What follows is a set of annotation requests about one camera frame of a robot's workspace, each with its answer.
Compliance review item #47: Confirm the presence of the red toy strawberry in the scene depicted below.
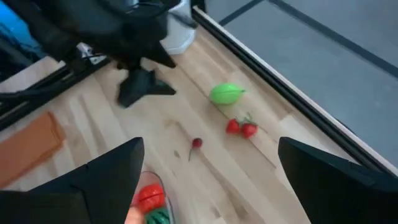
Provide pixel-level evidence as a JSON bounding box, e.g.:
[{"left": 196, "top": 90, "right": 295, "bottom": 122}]
[
  {"left": 226, "top": 118, "right": 241, "bottom": 135},
  {"left": 238, "top": 113, "right": 259, "bottom": 139}
]

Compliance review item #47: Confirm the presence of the round red toy fruit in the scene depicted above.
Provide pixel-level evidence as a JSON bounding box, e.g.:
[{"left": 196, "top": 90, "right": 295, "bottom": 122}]
[{"left": 136, "top": 183, "right": 165, "bottom": 214}]

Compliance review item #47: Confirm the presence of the dark red toy cherry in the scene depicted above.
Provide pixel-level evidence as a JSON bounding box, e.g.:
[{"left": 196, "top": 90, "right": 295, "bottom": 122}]
[{"left": 188, "top": 138, "right": 203, "bottom": 162}]

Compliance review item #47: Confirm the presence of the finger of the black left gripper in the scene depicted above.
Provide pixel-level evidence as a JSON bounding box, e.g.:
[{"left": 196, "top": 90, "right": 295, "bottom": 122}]
[
  {"left": 117, "top": 69, "right": 177, "bottom": 108},
  {"left": 141, "top": 43, "right": 177, "bottom": 70}
]

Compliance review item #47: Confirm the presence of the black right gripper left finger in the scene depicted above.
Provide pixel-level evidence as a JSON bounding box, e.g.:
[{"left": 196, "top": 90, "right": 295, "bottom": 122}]
[{"left": 0, "top": 136, "right": 146, "bottom": 224}]

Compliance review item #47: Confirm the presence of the light green toy melon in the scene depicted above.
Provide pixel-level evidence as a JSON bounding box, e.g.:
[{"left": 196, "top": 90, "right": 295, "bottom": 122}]
[{"left": 210, "top": 82, "right": 246, "bottom": 106}]

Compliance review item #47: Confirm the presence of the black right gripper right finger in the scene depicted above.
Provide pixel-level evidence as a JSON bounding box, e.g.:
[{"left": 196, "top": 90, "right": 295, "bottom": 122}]
[{"left": 277, "top": 136, "right": 398, "bottom": 224}]

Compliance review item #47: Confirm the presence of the green striped toy watermelon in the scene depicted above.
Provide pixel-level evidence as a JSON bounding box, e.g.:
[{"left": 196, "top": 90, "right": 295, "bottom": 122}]
[{"left": 145, "top": 207, "right": 171, "bottom": 224}]

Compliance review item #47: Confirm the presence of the pink orange toy peach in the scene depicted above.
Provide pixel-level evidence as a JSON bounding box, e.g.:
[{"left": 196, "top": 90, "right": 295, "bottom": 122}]
[{"left": 124, "top": 205, "right": 147, "bottom": 224}]

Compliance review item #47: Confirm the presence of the computer with blue light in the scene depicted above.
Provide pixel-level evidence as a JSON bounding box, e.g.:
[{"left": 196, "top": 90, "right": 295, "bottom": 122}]
[{"left": 0, "top": 1, "right": 35, "bottom": 60}]

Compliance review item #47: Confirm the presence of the white plant pot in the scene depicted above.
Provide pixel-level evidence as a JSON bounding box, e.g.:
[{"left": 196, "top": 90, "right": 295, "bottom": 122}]
[{"left": 160, "top": 0, "right": 197, "bottom": 56}]

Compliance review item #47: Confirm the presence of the clear plastic container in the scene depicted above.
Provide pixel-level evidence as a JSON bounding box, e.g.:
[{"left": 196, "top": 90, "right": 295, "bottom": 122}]
[{"left": 132, "top": 170, "right": 177, "bottom": 224}]

